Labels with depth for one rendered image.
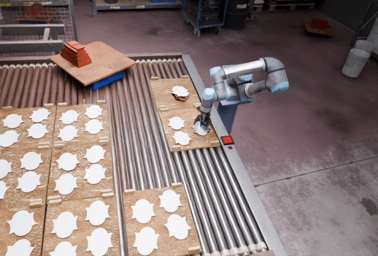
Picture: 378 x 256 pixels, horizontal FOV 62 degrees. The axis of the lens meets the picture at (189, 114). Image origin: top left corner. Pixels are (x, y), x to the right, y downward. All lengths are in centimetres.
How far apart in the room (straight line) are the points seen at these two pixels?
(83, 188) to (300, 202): 211
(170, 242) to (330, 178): 231
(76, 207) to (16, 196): 33
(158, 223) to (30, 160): 86
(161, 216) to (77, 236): 42
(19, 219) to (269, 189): 222
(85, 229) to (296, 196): 215
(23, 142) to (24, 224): 60
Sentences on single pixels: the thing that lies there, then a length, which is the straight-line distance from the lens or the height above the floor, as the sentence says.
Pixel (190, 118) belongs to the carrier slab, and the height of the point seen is 94.
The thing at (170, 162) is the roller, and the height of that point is 92.
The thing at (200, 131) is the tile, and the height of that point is 95.
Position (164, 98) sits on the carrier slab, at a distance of 247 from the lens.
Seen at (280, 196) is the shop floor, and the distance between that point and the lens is 323.
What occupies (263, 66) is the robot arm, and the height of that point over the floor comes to 143.
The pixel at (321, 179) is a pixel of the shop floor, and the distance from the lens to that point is 358.
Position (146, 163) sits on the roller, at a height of 92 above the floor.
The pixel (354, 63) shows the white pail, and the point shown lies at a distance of 550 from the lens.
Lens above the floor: 242
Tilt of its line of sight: 39 degrees down
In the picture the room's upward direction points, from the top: 8 degrees clockwise
